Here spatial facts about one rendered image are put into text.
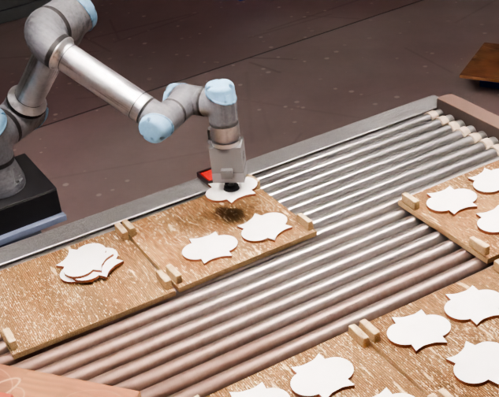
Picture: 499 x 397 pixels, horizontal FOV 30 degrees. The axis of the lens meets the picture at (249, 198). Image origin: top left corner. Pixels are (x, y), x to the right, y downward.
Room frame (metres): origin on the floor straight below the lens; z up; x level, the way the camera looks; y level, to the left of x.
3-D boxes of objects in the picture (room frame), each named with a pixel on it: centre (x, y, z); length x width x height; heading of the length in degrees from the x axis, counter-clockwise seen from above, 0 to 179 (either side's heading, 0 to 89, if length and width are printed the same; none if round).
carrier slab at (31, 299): (1.89, 0.46, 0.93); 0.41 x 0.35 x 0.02; 117
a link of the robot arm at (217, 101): (2.14, 0.05, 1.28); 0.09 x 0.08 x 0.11; 60
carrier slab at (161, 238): (2.08, 0.09, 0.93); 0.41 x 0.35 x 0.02; 118
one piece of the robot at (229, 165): (2.12, 0.05, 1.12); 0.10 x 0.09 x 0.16; 170
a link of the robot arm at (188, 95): (2.17, 0.14, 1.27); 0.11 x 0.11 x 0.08; 60
